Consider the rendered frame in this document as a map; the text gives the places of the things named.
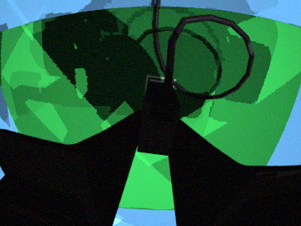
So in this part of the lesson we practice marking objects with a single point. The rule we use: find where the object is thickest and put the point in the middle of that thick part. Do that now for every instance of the green circuit board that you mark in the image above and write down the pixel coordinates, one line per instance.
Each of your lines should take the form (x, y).
(67, 78)

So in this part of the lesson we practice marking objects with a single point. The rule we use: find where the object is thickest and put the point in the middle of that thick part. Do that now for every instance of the black cable with plug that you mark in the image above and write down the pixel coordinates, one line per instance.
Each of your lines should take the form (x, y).
(161, 108)

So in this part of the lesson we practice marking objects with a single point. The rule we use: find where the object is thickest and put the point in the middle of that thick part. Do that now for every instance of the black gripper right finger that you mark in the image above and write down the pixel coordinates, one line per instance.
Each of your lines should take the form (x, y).
(208, 185)

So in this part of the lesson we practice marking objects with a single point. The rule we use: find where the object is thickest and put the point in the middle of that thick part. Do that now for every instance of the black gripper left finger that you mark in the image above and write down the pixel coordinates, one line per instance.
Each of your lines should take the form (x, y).
(94, 170)

